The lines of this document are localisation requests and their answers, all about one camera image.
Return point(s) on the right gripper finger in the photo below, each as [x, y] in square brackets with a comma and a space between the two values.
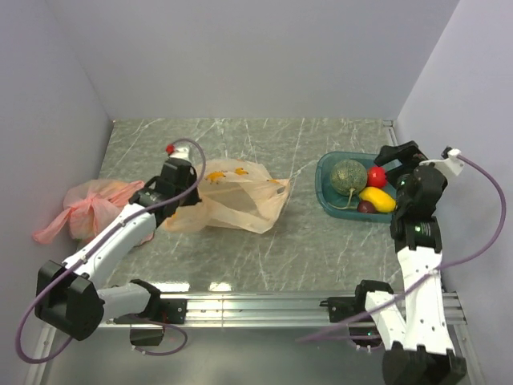
[396, 171]
[404, 153]

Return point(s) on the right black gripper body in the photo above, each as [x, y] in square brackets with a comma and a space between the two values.
[403, 161]

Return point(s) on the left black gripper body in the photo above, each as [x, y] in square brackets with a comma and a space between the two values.
[186, 186]

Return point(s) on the red apple fruit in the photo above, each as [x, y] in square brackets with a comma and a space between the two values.
[376, 177]

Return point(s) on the yellow mango fruit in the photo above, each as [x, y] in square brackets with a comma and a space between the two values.
[381, 200]

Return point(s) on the green netted melon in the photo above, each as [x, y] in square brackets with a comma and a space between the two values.
[348, 178]

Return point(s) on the dark red plum fruit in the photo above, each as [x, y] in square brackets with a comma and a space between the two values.
[366, 207]

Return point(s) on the orange plastic bag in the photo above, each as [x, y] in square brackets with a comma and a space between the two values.
[234, 194]

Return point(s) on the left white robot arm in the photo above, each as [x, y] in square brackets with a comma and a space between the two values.
[71, 295]

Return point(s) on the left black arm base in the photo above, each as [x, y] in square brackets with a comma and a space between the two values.
[148, 329]

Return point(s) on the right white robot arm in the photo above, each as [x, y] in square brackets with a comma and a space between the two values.
[418, 348]

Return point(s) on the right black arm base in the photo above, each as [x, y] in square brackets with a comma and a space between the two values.
[361, 337]

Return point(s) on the pink plastic bag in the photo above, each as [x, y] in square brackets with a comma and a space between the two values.
[88, 209]

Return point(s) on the teal plastic tray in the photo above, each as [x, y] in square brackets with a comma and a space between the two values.
[327, 196]

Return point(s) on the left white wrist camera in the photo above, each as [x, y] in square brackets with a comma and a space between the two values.
[178, 153]

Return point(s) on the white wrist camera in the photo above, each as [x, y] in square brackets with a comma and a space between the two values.
[178, 153]
[449, 165]

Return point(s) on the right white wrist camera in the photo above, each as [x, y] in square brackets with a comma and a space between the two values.
[449, 165]

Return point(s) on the aluminium mounting rail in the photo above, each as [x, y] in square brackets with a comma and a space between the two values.
[256, 310]

